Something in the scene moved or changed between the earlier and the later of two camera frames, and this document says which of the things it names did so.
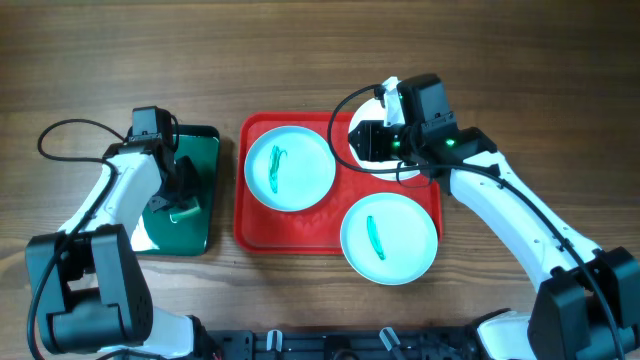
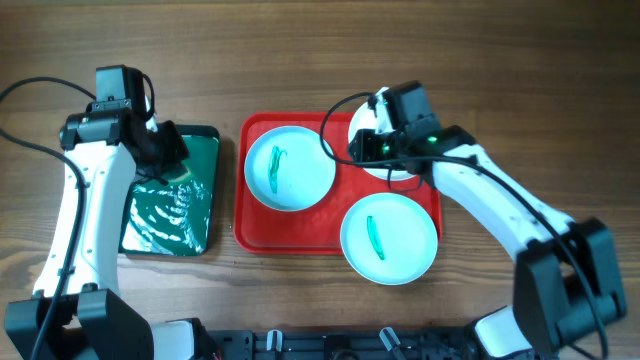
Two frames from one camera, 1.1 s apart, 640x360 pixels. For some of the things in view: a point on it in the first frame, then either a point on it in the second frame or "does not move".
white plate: [389, 238] does not move
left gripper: [193, 189] to [180, 150]
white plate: [289, 168] does not move
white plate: [373, 110] does not move
